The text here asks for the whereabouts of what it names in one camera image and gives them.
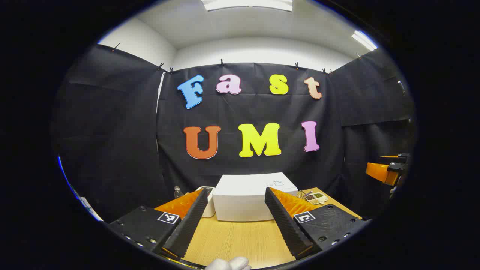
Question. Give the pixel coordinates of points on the white microwave oven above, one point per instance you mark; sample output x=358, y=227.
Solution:
x=243, y=198

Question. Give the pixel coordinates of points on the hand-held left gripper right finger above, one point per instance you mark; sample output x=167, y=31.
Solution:
x=287, y=225

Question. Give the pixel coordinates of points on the white divided tray of grains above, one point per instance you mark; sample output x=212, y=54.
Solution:
x=318, y=198

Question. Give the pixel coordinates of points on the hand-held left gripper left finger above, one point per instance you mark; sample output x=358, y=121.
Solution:
x=187, y=225

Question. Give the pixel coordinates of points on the clear plastic water bottle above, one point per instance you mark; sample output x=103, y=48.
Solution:
x=178, y=193

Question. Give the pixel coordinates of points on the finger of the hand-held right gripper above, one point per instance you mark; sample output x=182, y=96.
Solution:
x=404, y=156
x=378, y=170

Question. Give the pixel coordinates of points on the ceiling light panel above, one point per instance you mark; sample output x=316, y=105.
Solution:
x=364, y=40
x=247, y=4

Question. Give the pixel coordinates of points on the white toaster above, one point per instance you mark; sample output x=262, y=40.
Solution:
x=210, y=206

